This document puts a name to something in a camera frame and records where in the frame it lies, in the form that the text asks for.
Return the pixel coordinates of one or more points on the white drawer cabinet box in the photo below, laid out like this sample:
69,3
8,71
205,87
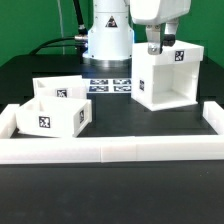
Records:
167,80

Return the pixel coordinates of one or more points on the paper sheet with markers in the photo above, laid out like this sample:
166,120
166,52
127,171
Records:
108,85

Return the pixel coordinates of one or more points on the white drawer tray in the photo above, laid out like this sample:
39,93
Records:
60,86
54,116

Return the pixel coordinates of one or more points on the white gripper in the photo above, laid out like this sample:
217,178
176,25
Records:
154,12

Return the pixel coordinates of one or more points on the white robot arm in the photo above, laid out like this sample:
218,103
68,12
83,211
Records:
110,38

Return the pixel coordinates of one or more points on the white front drawer tray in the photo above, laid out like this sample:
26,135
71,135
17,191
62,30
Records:
54,116

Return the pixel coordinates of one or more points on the white rear drawer tray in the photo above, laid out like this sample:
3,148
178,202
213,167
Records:
60,86

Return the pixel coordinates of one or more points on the white U-shaped boundary frame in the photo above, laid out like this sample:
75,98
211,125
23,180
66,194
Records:
103,150

